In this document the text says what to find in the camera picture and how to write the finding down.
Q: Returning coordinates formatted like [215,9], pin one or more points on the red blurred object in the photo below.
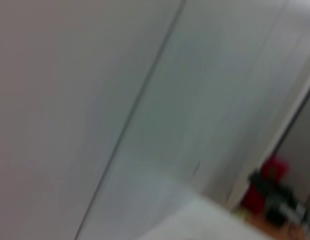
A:
[253,200]

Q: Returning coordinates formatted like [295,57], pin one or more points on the black blurred device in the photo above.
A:
[277,200]

